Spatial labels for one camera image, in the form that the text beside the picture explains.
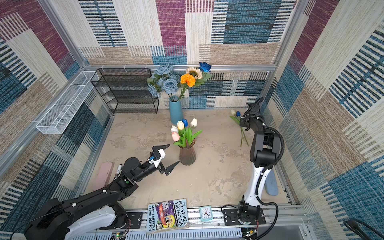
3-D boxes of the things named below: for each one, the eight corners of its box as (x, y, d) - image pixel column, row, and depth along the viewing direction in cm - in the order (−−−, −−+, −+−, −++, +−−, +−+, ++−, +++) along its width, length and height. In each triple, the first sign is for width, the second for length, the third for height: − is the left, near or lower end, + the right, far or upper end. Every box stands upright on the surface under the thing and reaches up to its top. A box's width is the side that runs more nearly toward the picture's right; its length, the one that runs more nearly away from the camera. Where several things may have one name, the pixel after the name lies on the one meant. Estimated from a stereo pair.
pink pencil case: (93, 190, 84) (90, 188, 82) (104, 163, 94) (101, 161, 92) (105, 190, 84) (102, 188, 82) (114, 163, 94) (112, 161, 92)
